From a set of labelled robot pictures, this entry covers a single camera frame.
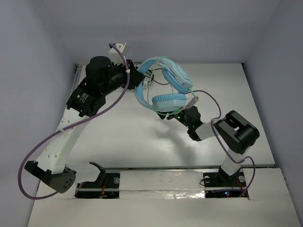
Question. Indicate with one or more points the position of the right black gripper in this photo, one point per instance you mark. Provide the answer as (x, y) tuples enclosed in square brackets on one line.
[(170, 117)]

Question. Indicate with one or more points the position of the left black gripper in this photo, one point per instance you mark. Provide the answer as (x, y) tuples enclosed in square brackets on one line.
[(135, 76)]

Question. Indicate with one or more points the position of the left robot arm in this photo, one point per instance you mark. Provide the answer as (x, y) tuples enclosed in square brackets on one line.
[(102, 78)]

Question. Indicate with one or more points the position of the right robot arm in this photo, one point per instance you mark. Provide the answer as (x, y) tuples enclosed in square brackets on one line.
[(233, 129)]

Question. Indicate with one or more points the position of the black white headphones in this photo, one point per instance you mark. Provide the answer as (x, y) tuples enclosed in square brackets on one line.
[(149, 79)]

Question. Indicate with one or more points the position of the silver taped base cover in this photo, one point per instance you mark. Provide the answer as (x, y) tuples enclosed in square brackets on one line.
[(161, 184)]

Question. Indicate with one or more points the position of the metal rail left edge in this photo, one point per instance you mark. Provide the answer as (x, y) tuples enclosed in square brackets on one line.
[(75, 80)]

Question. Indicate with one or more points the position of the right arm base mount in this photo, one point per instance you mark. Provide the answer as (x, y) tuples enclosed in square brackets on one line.
[(216, 186)]

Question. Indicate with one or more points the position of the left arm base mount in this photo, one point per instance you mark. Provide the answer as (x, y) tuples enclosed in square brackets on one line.
[(106, 186)]

